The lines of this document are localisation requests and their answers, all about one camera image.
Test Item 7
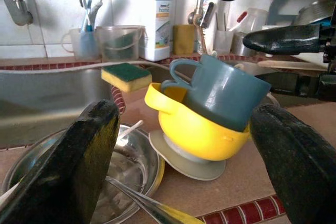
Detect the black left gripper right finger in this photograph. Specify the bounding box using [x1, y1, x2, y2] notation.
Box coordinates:
[249, 103, 336, 224]

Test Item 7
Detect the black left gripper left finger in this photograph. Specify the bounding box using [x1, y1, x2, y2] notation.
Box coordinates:
[0, 99, 121, 224]

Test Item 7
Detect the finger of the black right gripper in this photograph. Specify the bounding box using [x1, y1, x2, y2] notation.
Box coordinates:
[243, 24, 322, 56]

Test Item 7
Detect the round steel dish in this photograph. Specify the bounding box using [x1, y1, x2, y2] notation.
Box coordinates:
[2, 123, 166, 224]

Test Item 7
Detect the blue plastic cup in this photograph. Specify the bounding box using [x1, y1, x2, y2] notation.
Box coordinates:
[160, 54, 272, 132]

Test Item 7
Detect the yellow bowl grey suction base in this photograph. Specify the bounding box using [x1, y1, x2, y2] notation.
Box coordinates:
[144, 82, 251, 182]

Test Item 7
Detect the wooden spatula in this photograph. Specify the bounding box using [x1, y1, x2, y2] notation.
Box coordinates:
[257, 60, 329, 72]

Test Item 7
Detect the steel cup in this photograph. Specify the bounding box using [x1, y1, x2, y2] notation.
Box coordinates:
[232, 31, 257, 57]

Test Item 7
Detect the white utensil holder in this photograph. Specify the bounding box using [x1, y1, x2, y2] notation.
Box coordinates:
[214, 29, 235, 55]

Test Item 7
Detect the thin white stick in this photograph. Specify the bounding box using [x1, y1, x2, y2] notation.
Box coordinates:
[115, 120, 144, 141]

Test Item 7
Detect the steel spoon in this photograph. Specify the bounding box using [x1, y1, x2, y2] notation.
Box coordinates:
[104, 176, 205, 224]

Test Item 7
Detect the stainless steel double sink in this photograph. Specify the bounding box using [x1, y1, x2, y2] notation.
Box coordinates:
[0, 61, 336, 151]

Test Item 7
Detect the green yellow sponge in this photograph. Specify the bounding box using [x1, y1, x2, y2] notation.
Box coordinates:
[101, 62, 153, 93]

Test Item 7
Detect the yellow cleaning pad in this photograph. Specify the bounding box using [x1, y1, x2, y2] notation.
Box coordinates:
[172, 24, 196, 56]

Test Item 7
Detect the translucent toothbrush cup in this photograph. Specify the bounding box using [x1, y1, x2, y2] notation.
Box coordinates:
[60, 27, 99, 61]

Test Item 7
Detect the clear tub with green scourer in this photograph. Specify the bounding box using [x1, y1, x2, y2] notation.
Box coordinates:
[96, 25, 146, 62]

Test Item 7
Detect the white detergent bottle yellow cap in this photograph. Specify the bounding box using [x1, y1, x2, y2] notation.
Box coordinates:
[139, 0, 175, 62]

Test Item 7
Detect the blue toothbrush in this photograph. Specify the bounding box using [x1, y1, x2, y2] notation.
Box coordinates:
[79, 0, 95, 33]

